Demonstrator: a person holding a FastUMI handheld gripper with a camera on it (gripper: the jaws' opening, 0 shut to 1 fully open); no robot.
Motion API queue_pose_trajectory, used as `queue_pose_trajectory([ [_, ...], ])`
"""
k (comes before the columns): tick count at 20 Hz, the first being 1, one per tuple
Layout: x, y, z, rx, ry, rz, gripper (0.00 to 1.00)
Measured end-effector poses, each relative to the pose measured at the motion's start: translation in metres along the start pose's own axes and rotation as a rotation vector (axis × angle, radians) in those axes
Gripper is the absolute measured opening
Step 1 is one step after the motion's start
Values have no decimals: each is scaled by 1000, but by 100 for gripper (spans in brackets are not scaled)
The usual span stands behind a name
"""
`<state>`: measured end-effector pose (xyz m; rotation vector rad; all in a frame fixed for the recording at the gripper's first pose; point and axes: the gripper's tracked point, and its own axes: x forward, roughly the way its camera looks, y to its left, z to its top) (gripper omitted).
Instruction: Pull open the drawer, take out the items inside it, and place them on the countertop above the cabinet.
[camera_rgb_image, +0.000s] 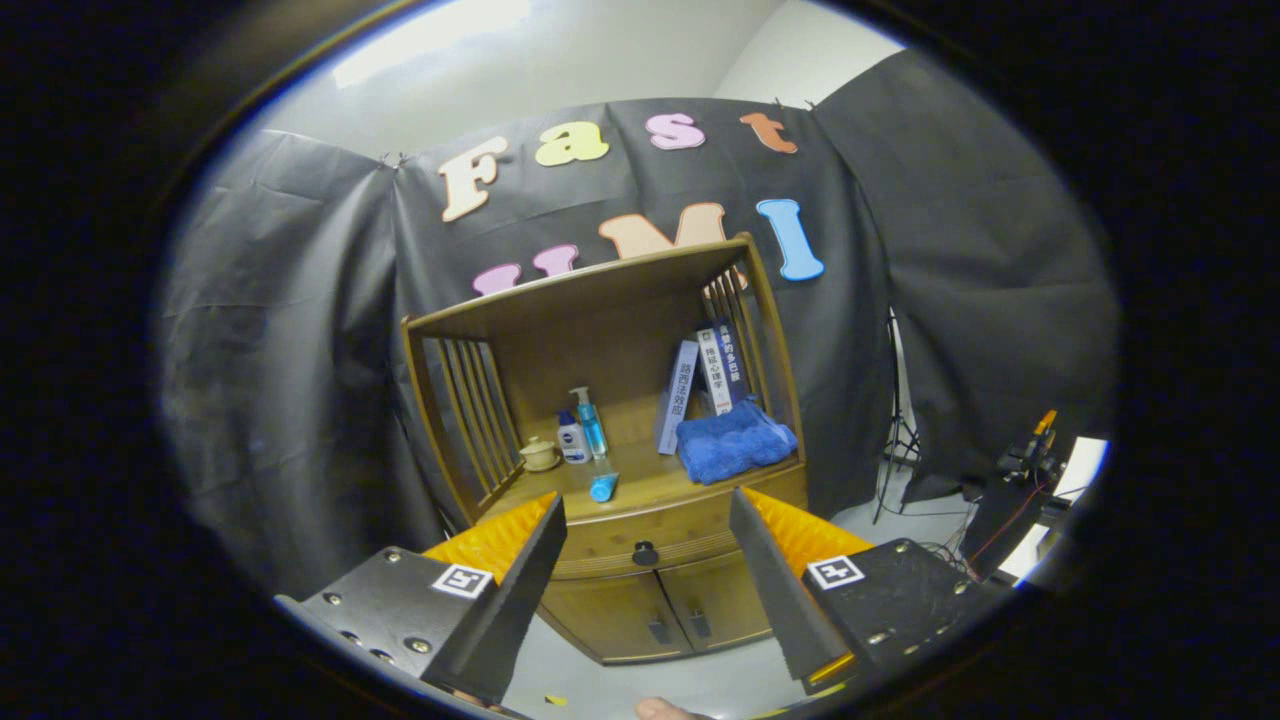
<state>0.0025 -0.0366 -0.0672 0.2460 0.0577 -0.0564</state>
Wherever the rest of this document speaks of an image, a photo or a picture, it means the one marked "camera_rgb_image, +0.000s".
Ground black and orange device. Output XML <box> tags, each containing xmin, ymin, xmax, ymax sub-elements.
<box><xmin>995</xmin><ymin>410</ymin><xmax>1063</xmax><ymax>491</ymax></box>

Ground white lotion bottle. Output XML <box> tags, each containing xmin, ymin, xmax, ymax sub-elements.
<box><xmin>556</xmin><ymin>410</ymin><xmax>593</xmax><ymax>465</ymax></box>

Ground black board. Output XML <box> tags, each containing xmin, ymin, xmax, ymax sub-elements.
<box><xmin>965</xmin><ymin>478</ymin><xmax>1046</xmax><ymax>581</ymax></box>

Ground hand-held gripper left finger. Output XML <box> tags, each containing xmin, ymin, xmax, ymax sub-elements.
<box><xmin>275</xmin><ymin>492</ymin><xmax>568</xmax><ymax>704</ymax></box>

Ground red cable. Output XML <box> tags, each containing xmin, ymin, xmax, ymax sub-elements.
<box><xmin>965</xmin><ymin>485</ymin><xmax>1033</xmax><ymax>571</ymax></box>

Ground blue pump bottle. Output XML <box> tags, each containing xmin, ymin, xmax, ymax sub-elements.
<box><xmin>569</xmin><ymin>387</ymin><xmax>609</xmax><ymax>459</ymax></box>

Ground wooden countertop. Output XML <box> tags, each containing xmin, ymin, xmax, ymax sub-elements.
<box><xmin>478</xmin><ymin>440</ymin><xmax>806</xmax><ymax>531</ymax></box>

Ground white desk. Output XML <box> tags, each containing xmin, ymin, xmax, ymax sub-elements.
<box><xmin>1000</xmin><ymin>436</ymin><xmax>1111</xmax><ymax>581</ymax></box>

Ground black backdrop cloth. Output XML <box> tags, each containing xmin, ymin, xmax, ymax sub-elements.
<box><xmin>160</xmin><ymin>48</ymin><xmax>1119</xmax><ymax>601</ymax></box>

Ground wooden cabinet door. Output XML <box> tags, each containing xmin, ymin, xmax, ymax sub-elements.
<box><xmin>655</xmin><ymin>548</ymin><xmax>776</xmax><ymax>651</ymax></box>
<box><xmin>540</xmin><ymin>570</ymin><xmax>693</xmax><ymax>666</ymax></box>

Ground white book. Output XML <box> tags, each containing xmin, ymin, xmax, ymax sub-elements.
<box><xmin>696</xmin><ymin>327</ymin><xmax>734</xmax><ymax>416</ymax></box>

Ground grey book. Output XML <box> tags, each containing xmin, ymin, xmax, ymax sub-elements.
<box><xmin>654</xmin><ymin>340</ymin><xmax>700</xmax><ymax>456</ymax></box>

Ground wooden drawer with black knob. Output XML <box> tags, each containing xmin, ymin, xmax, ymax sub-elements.
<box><xmin>548</xmin><ymin>505</ymin><xmax>746</xmax><ymax>583</ymax></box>

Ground black tripod stand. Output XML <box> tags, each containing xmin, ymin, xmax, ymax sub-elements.
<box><xmin>872</xmin><ymin>308</ymin><xmax>921</xmax><ymax>526</ymax></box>

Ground blue towel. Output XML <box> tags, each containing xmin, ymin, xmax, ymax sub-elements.
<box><xmin>675</xmin><ymin>398</ymin><xmax>799</xmax><ymax>486</ymax></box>

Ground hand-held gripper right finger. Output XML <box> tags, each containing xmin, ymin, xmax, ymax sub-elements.
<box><xmin>728</xmin><ymin>487</ymin><xmax>1001</xmax><ymax>697</ymax></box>

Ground wooden cabinet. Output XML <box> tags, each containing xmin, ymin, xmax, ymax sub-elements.
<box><xmin>400</xmin><ymin>232</ymin><xmax>811</xmax><ymax>666</ymax></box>

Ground dark blue book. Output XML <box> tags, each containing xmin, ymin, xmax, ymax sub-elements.
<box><xmin>715</xmin><ymin>320</ymin><xmax>753</xmax><ymax>406</ymax></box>

